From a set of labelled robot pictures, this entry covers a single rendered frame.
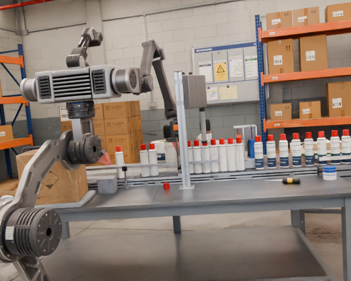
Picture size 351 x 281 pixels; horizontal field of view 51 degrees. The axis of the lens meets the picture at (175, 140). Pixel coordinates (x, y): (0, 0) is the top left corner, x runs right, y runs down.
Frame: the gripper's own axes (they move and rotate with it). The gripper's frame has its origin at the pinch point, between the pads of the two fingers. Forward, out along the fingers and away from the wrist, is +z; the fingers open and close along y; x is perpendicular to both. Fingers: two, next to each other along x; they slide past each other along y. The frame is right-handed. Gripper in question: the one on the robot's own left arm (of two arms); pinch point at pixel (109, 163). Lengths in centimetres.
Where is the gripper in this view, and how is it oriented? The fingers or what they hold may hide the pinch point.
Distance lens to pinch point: 237.6
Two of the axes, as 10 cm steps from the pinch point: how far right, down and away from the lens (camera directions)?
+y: 0.9, -1.1, 9.9
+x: -7.0, 7.0, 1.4
